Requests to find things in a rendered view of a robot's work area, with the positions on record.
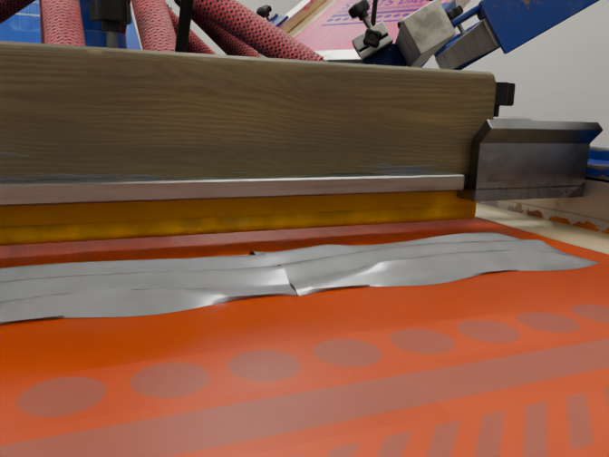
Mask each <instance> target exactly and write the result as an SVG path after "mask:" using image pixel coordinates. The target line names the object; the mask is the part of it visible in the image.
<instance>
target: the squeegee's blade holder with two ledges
mask: <svg viewBox="0 0 609 457"><path fill-rule="evenodd" d="M464 179H465V176H464V174H459V173H454V172H429V173H382V174H334V175H287V176H241V177H194V178H147V179H99V180H6V181H0V207H4V206H31V205H57V204H83V203H110V202H136V201H163V200H190V199H242V198H268V197H294V196H321V195H348V194H374V193H401V192H427V191H453V190H463V189H464Z"/></svg>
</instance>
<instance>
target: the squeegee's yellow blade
mask: <svg viewBox="0 0 609 457"><path fill-rule="evenodd" d="M457 195H458V191H457V190H453V191H427V192H401V193H374V194H348V195H321V196H294V197H268V198H242V199H190V200H163V201H136V202H110V203H83V204H57V205H31V206H4V207H0V227H2V226H23V225H43V224H62V223H82V222H102V221H121V220H141V219H180V218H199V217H219V216H239V215H258V214H278V213H298V212H317V211H337V210H357V209H396V208H416V207H435V206H455V205H475V204H477V202H476V201H472V200H468V199H461V198H458V197H457Z"/></svg>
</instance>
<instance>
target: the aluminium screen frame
mask: <svg viewBox="0 0 609 457"><path fill-rule="evenodd" d="M477 203H481V204H485V205H489V206H492V207H496V208H500V209H507V210H511V211H515V212H518V213H522V214H527V215H530V216H534V217H538V218H541V219H549V220H553V221H556V222H560V223H564V224H567V225H571V226H576V227H579V228H583V229H590V230H593V231H598V232H602V233H605V234H609V180H599V179H592V178H585V190H584V196H583V197H575V198H554V199H514V200H493V201H477Z"/></svg>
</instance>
